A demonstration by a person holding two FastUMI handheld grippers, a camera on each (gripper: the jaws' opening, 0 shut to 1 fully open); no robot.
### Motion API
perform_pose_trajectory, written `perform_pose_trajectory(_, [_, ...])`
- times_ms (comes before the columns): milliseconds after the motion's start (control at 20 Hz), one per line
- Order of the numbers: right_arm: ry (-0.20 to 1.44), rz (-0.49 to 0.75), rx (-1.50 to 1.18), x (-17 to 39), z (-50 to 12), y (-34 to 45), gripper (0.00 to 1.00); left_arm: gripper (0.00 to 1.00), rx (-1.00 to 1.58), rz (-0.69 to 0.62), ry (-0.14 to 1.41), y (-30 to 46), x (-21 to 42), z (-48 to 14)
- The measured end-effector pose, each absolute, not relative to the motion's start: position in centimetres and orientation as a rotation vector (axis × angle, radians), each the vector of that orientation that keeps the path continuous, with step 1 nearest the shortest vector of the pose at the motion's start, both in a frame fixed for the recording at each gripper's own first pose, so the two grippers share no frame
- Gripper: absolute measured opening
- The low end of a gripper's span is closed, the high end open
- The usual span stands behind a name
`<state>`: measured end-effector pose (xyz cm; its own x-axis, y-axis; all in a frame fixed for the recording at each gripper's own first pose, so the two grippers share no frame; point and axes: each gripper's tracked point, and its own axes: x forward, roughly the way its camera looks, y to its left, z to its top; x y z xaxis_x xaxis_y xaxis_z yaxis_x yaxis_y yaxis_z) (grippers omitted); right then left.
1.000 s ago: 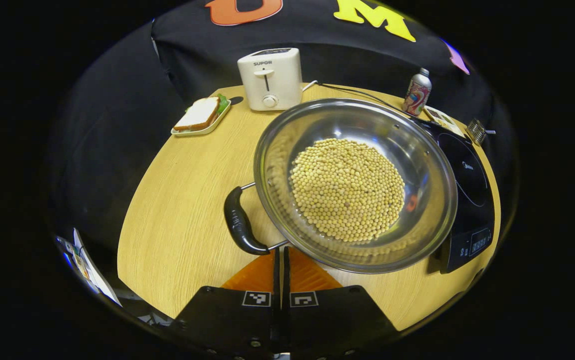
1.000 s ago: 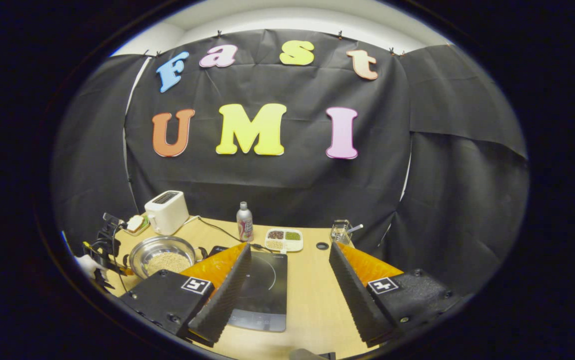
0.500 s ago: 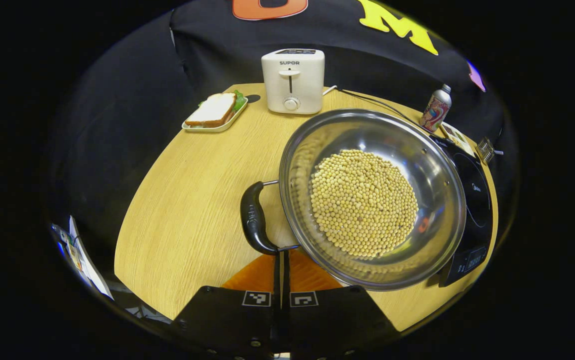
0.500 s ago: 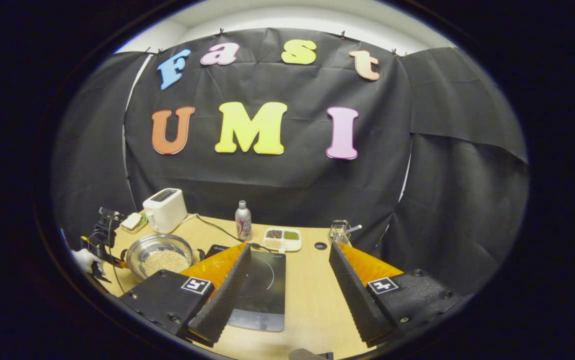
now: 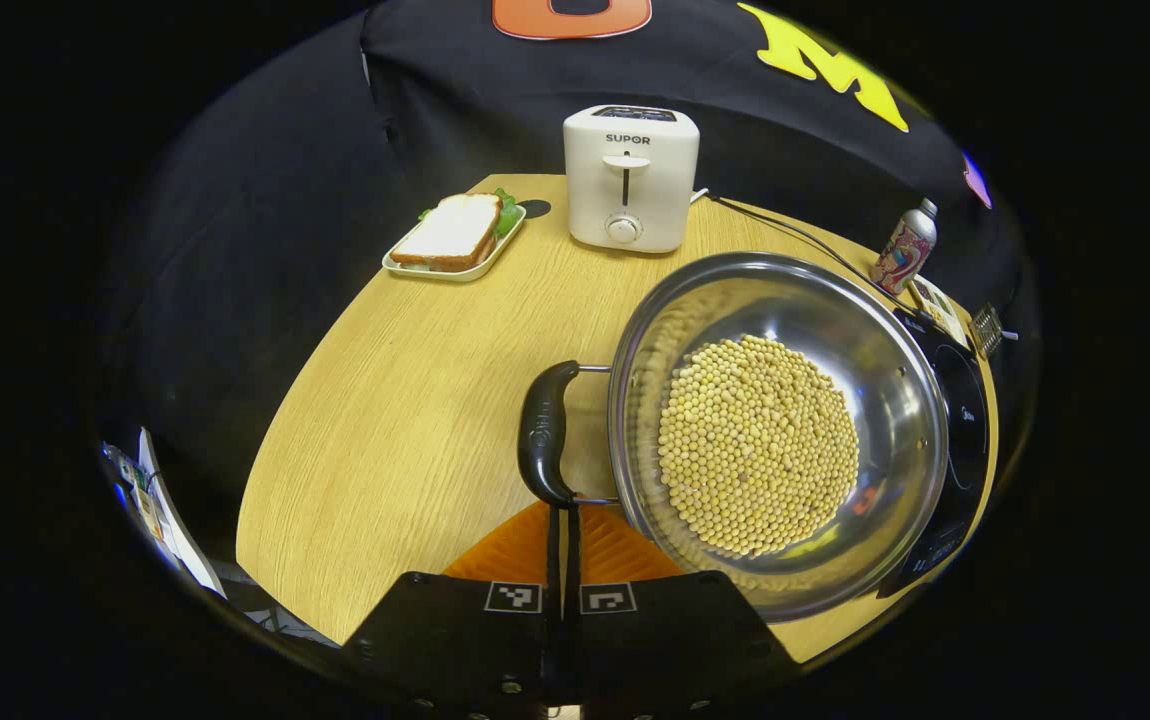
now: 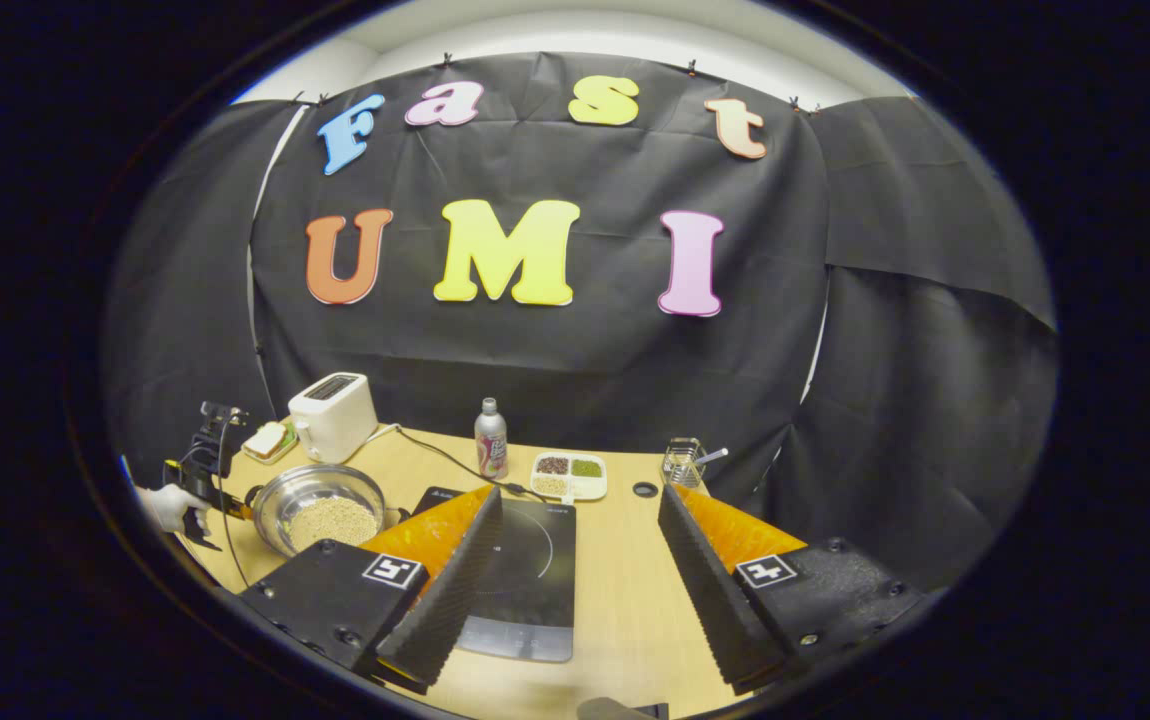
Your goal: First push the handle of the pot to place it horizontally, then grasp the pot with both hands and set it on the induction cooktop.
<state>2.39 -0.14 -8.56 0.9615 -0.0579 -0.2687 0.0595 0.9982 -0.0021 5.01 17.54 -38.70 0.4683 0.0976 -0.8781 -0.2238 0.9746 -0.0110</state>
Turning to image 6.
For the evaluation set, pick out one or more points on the steel pot with beans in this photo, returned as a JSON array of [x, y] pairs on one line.
[[330, 515]]

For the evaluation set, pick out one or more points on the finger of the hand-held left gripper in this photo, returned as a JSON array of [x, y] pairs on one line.
[[238, 511]]

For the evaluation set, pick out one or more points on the silver drink bottle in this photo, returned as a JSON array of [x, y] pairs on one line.
[[491, 445]]

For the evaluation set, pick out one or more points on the black induction cooktop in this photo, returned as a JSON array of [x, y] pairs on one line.
[[535, 590]]

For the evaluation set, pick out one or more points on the sandwich on small plate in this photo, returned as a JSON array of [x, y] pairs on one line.
[[267, 440]]

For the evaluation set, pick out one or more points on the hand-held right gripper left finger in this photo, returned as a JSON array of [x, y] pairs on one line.
[[450, 595]]

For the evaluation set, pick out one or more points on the white divided plate with beans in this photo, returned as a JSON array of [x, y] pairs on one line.
[[590, 488]]

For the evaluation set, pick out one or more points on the white toaster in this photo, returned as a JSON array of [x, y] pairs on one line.
[[335, 420]]

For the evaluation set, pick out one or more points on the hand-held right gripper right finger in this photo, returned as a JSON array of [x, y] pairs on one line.
[[710, 590]]

